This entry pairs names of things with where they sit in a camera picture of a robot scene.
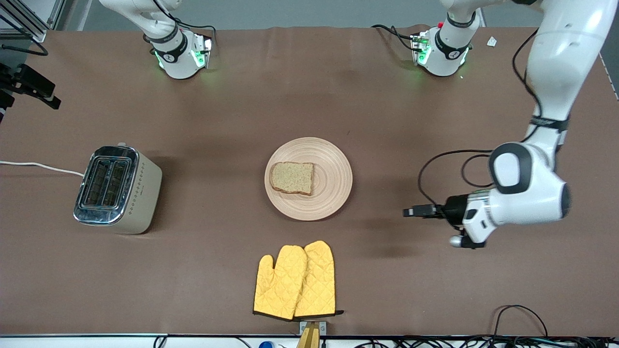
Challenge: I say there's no black looped cable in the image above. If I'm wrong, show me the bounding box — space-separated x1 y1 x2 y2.
492 304 549 339

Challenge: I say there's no black base cable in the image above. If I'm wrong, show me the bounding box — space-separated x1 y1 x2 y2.
172 19 217 49
371 24 416 51

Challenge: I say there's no silver and beige toaster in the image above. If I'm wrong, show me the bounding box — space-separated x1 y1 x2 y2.
74 143 163 235

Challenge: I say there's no white toaster power cable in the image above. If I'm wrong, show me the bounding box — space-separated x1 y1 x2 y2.
0 160 85 177

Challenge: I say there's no black left base cable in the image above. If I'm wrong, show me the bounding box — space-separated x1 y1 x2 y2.
371 24 416 51

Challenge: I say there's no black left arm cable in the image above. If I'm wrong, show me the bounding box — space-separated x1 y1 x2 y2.
418 27 545 213

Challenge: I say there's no round light wooden plate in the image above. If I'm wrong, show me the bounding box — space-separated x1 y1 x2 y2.
265 137 353 221

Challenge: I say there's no black cable bundle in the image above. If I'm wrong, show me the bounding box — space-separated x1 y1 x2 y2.
358 335 619 348

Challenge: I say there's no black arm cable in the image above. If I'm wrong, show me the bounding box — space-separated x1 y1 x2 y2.
418 27 545 213
0 0 170 57

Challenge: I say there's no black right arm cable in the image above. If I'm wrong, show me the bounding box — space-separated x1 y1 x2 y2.
0 0 170 57

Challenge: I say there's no black right base cable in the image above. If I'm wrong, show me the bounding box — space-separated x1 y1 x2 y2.
172 19 217 49

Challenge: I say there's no yellow quilted oven mitt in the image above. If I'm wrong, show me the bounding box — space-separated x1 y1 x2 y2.
294 240 344 318
253 245 308 320

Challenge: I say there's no aluminium frame profile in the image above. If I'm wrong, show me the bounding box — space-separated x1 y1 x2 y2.
0 0 66 42

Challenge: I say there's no brown bread slice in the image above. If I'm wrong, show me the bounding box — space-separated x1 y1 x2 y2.
269 161 315 196

